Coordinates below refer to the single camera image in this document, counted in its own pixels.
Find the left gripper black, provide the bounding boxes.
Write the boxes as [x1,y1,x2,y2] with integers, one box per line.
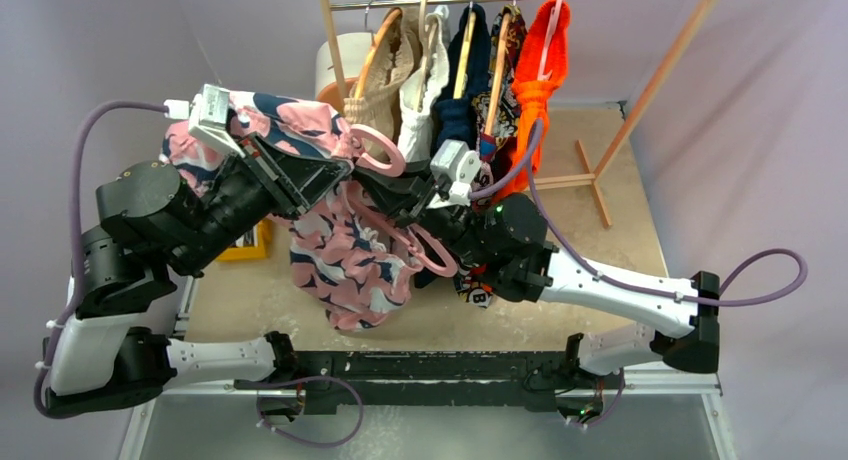
[177,130,354,274]

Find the pink plastic hanger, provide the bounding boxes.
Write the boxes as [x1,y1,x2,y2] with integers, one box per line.
[349,124,458,277]
[537,0,563,80]

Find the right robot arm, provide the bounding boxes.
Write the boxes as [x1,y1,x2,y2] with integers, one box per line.
[354,167,720,387]

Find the beige shorts on hanger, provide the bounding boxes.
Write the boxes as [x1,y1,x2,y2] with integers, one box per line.
[343,8,422,141]

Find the navy shorts on hanger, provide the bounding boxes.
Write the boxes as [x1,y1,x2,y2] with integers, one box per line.
[413,3,493,289]

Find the white shorts on hanger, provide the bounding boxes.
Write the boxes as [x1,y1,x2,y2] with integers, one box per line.
[397,5,450,164]

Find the patterned shorts on hanger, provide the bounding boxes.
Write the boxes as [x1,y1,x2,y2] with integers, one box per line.
[453,3,531,309]

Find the orange hanger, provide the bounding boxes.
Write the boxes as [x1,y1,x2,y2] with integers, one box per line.
[352,7,402,99]

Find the orange shorts on hanger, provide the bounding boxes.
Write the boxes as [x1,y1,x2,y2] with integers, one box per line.
[505,0,571,171]

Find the yellow plastic bin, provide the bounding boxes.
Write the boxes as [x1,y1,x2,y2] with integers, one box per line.
[216,219,272,262]

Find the round drawer cabinet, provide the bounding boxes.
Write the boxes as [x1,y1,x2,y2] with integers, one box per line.
[313,32,376,114]

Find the wooden clothes rack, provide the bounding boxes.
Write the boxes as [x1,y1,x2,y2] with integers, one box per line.
[314,0,733,230]

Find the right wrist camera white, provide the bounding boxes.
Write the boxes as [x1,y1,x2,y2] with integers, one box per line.
[427,140,481,209]

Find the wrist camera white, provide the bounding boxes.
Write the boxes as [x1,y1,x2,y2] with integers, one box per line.
[427,140,481,209]
[163,84,245,157]

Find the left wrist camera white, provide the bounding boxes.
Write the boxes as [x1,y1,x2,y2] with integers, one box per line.
[163,84,245,157]

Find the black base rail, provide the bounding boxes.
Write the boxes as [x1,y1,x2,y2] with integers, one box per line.
[255,351,622,418]

